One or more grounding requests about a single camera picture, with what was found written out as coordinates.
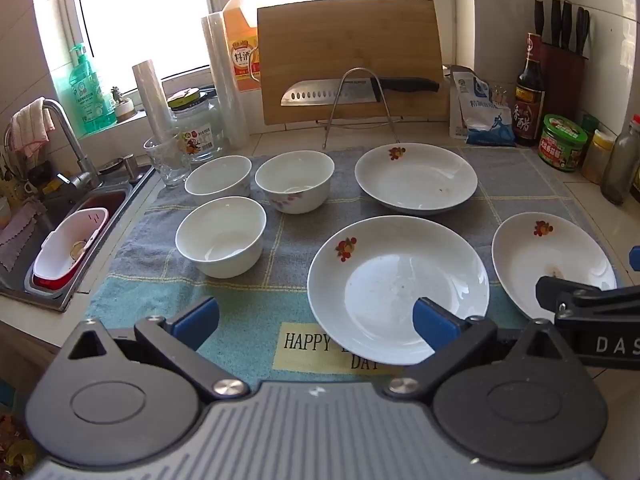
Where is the steel sink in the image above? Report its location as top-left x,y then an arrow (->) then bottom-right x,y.
0,165 -> 157,312

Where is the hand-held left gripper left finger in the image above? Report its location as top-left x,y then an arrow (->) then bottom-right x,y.
66,295 -> 252,405

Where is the metal faucet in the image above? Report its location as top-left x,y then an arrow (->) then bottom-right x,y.
42,99 -> 103,190

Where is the window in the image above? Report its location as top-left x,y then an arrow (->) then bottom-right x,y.
65,0 -> 432,86

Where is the green dish soap bottle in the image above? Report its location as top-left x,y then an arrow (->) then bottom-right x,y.
68,42 -> 118,135

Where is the white plate with fruit print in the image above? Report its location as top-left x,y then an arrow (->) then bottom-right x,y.
491,212 -> 617,322
354,143 -> 479,216
307,215 -> 490,366

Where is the red white strainer basket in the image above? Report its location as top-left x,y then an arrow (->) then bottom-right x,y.
32,207 -> 110,292

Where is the purple cloth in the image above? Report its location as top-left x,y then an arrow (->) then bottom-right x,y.
0,199 -> 48,272

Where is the glass jar with lid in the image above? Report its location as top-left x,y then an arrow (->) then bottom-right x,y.
167,86 -> 226,163

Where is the metal sink knob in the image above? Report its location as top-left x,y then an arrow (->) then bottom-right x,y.
122,153 -> 146,185

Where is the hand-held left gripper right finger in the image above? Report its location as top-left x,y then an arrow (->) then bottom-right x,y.
383,296 -> 569,406

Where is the black handled kitchen knife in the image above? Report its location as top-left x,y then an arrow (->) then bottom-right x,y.
280,76 -> 441,107

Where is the small potted plant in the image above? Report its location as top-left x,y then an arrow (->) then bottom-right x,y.
110,86 -> 137,122

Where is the grey blue checked towel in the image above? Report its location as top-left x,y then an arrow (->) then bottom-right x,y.
90,147 -> 621,376

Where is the tall plastic wrap roll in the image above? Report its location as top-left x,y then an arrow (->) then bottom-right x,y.
201,10 -> 251,151

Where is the glass bottle with red cap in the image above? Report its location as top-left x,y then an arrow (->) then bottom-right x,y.
599,113 -> 640,206

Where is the green sauce jar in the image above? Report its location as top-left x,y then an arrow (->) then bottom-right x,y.
538,113 -> 589,174

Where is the white blue salt bag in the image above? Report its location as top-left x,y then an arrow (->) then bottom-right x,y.
448,70 -> 517,147

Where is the yellow lid spice jar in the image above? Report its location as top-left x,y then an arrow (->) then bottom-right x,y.
581,129 -> 618,185

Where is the dark vinegar bottle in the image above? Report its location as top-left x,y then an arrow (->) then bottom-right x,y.
514,32 -> 547,148

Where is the bamboo cutting board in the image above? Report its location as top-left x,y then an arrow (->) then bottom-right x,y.
256,0 -> 451,126

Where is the orange liquid bottle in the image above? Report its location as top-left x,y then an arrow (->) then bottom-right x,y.
222,0 -> 262,93

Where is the metal wire rack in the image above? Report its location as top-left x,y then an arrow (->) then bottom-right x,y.
316,67 -> 403,150

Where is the dark red knife block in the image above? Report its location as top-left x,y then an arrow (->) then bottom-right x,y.
539,41 -> 589,125

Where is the clear glass cup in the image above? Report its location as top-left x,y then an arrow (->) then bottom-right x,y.
143,132 -> 195,190

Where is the white ceramic bowl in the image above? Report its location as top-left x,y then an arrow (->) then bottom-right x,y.
184,155 -> 253,197
174,196 -> 268,279
254,150 -> 335,215

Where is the pink cloth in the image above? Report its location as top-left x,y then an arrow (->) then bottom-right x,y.
10,96 -> 57,159

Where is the short plastic wrap roll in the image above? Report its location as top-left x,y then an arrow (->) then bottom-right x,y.
132,60 -> 177,143

